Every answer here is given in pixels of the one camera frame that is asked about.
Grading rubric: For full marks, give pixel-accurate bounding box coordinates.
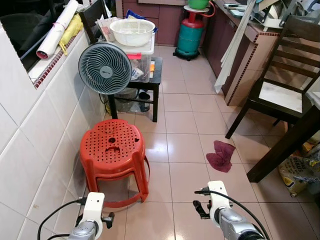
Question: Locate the maroon cloth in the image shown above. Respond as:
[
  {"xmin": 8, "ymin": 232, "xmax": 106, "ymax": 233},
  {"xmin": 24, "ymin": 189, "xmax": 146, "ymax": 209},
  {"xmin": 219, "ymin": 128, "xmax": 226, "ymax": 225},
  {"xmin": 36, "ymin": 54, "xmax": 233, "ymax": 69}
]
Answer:
[{"xmin": 206, "ymin": 140, "xmax": 237, "ymax": 174}]

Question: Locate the red plastic stool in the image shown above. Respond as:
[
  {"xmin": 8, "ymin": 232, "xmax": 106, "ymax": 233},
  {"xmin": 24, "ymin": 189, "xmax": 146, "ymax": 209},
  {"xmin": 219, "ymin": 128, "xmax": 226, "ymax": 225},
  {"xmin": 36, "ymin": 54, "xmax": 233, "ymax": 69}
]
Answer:
[{"xmin": 79, "ymin": 118, "xmax": 151, "ymax": 209}]

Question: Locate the printed sack bag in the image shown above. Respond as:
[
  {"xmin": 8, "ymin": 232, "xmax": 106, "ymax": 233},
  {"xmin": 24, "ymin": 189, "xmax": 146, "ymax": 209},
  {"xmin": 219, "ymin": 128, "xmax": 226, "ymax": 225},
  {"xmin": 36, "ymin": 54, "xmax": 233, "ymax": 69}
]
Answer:
[{"xmin": 278, "ymin": 144, "xmax": 320, "ymax": 197}]

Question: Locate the dark wooden dining table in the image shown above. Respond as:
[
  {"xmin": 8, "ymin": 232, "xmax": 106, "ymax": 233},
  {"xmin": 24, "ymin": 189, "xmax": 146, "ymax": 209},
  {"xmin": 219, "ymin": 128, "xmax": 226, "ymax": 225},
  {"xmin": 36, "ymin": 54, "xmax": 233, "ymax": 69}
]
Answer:
[{"xmin": 246, "ymin": 91, "xmax": 320, "ymax": 183}]

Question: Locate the dark wooden slatted chair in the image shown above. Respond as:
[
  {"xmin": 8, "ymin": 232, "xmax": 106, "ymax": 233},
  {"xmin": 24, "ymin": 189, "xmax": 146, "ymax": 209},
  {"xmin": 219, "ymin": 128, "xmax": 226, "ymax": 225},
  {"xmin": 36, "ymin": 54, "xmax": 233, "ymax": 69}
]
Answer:
[{"xmin": 225, "ymin": 15, "xmax": 320, "ymax": 140}]

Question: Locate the dark small side table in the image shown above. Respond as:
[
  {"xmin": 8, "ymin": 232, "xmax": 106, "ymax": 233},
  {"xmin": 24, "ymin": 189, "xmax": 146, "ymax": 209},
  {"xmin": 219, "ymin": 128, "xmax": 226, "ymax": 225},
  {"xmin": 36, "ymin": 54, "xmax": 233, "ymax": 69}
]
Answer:
[{"xmin": 107, "ymin": 56, "xmax": 163, "ymax": 123}]

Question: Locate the grey round fan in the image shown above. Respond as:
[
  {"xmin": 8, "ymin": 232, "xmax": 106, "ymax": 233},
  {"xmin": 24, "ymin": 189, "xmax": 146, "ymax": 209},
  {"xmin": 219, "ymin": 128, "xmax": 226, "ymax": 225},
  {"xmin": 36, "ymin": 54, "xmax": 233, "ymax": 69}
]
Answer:
[{"xmin": 78, "ymin": 42, "xmax": 133, "ymax": 96}]

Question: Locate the clear storage box white lid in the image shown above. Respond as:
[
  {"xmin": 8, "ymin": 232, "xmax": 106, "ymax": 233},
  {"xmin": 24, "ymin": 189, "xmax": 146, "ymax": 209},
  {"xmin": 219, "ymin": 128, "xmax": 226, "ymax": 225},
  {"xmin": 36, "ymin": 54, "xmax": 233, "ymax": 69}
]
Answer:
[{"xmin": 120, "ymin": 34, "xmax": 156, "ymax": 83}]

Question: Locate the white leaning board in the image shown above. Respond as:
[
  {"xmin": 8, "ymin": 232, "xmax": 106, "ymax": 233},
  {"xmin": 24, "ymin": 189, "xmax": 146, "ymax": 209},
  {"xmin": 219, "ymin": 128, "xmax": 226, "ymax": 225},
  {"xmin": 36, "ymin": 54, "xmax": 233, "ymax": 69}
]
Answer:
[{"xmin": 215, "ymin": 0, "xmax": 261, "ymax": 94}]

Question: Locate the teal gas cylinder red top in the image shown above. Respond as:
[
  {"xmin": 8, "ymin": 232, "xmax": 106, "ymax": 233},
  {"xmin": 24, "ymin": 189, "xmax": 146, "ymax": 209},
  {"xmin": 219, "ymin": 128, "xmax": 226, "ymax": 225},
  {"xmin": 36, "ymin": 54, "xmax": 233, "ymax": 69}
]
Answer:
[{"xmin": 173, "ymin": 11, "xmax": 208, "ymax": 62}]

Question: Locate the white plastic colander basket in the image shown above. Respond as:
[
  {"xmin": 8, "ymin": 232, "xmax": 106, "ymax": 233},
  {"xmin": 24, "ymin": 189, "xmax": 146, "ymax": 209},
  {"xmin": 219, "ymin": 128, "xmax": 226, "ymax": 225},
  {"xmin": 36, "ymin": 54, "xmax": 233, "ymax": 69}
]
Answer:
[{"xmin": 109, "ymin": 18, "xmax": 156, "ymax": 47}]

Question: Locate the yellow cloth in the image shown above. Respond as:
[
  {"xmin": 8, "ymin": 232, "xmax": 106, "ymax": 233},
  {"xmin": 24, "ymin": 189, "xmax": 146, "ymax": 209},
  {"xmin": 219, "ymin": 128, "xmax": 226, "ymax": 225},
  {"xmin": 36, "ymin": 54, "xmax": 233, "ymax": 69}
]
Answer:
[{"xmin": 59, "ymin": 14, "xmax": 84, "ymax": 56}]

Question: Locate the white rolled paper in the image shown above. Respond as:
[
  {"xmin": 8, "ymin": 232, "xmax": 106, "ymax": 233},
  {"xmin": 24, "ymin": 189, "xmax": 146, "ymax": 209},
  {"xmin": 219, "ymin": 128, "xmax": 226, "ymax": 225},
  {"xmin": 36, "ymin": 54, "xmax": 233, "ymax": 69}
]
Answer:
[{"xmin": 36, "ymin": 0, "xmax": 81, "ymax": 60}]

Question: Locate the green plastic basin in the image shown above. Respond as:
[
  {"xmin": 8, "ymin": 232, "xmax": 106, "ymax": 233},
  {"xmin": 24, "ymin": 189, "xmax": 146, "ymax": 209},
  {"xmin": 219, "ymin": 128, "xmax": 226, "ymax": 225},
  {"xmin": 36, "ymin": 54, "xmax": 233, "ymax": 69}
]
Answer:
[{"xmin": 187, "ymin": 0, "xmax": 211, "ymax": 11}]

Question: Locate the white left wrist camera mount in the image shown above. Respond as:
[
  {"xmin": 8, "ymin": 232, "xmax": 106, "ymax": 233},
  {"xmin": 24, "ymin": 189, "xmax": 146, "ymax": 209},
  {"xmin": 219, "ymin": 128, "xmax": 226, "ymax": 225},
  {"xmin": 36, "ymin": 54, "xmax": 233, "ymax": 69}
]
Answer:
[{"xmin": 81, "ymin": 192, "xmax": 106, "ymax": 227}]

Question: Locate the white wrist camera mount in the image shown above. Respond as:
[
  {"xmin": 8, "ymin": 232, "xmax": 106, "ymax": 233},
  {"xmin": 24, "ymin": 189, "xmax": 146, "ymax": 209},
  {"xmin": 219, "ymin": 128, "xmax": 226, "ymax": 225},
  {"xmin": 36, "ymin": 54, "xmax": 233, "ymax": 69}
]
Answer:
[
  {"xmin": 207, "ymin": 180, "xmax": 232, "ymax": 223},
  {"xmin": 81, "ymin": 192, "xmax": 106, "ymax": 227}
]

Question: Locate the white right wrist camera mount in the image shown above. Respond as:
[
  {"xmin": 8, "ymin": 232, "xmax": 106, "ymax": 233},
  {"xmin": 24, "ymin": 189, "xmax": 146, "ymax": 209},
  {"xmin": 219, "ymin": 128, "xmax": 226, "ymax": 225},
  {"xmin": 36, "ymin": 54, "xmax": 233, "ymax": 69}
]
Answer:
[{"xmin": 207, "ymin": 180, "xmax": 232, "ymax": 223}]

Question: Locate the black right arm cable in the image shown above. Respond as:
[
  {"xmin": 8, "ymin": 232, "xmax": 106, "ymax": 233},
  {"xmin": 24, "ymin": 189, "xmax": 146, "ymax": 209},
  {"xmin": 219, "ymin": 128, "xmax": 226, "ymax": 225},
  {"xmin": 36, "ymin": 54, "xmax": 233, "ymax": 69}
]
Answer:
[{"xmin": 194, "ymin": 187, "xmax": 271, "ymax": 240}]

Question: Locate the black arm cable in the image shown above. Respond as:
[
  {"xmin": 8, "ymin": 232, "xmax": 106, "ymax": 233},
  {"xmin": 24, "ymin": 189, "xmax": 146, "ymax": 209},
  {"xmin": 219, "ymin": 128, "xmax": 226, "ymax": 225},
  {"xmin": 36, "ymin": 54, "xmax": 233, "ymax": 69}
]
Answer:
[
  {"xmin": 37, "ymin": 197, "xmax": 88, "ymax": 240},
  {"xmin": 194, "ymin": 187, "xmax": 271, "ymax": 240}
]

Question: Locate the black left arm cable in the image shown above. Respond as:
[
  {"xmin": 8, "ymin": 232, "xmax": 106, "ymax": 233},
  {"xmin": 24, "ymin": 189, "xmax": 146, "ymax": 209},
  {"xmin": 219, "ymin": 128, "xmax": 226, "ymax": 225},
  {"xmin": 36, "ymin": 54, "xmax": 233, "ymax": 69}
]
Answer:
[{"xmin": 37, "ymin": 197, "xmax": 88, "ymax": 240}]

